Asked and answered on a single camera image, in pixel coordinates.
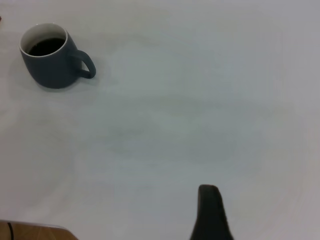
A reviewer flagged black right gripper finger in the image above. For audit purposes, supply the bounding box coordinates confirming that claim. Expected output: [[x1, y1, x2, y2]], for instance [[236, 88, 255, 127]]
[[189, 184, 236, 240]]

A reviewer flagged dark grey ceramic mug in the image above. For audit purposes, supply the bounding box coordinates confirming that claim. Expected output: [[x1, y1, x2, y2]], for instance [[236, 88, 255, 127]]
[[19, 22, 97, 90]]

